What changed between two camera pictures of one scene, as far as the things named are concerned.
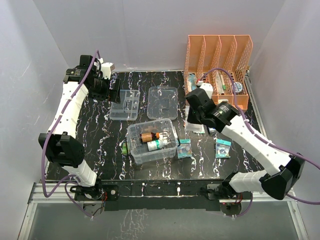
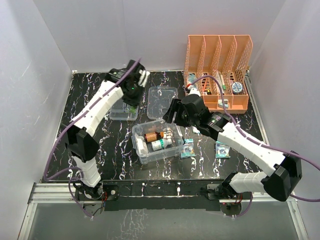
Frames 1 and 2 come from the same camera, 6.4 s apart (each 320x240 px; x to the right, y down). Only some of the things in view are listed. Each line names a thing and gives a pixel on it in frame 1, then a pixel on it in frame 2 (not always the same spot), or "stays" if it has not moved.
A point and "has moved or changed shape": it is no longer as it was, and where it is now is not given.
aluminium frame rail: [55, 193] stays
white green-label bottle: [157, 144] has moved or changed shape
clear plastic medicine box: [152, 140] has moved or changed shape
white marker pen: [223, 86] stays
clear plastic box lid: [162, 102] stays
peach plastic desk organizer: [222, 61] stays
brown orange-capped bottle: [146, 137] has moved or changed shape
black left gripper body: [101, 90] -> [132, 98]
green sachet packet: [124, 148] -> [132, 109]
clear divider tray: [127, 109] stays
